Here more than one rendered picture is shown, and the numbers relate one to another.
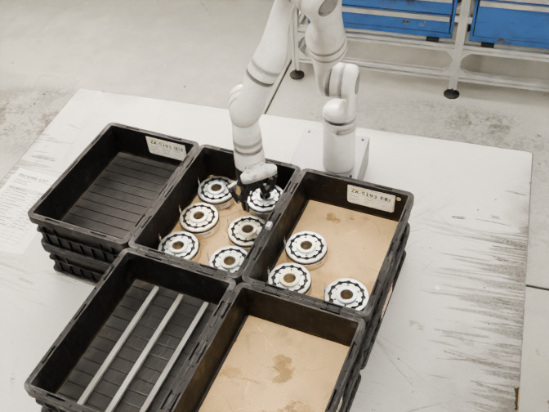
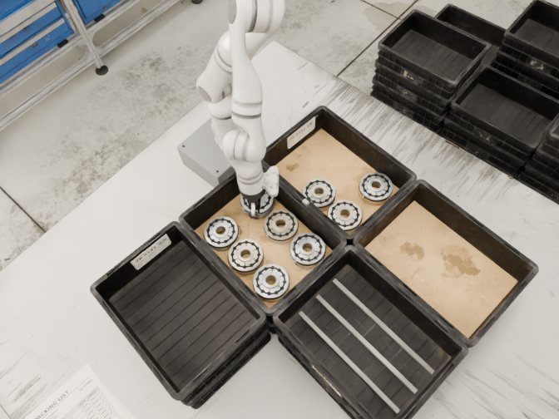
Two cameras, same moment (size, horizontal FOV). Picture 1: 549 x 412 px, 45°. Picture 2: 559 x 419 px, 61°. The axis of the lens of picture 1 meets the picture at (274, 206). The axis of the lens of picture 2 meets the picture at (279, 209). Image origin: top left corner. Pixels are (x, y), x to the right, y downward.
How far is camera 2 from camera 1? 1.08 m
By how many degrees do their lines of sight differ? 39
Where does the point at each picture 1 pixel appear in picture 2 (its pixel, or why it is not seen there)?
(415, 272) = not seen: hidden behind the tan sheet
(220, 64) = not seen: outside the picture
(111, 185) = (151, 318)
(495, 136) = (161, 69)
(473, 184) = (281, 82)
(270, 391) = (427, 264)
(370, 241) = (327, 154)
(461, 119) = (131, 78)
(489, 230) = (325, 94)
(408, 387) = not seen: hidden behind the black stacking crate
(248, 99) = (259, 134)
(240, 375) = (408, 278)
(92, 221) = (190, 347)
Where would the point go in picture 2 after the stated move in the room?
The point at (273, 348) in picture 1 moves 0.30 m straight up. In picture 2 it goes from (393, 249) to (413, 198)
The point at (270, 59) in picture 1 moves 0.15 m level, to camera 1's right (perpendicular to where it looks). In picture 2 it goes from (259, 90) to (283, 44)
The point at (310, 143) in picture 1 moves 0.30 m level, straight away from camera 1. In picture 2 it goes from (197, 150) to (126, 123)
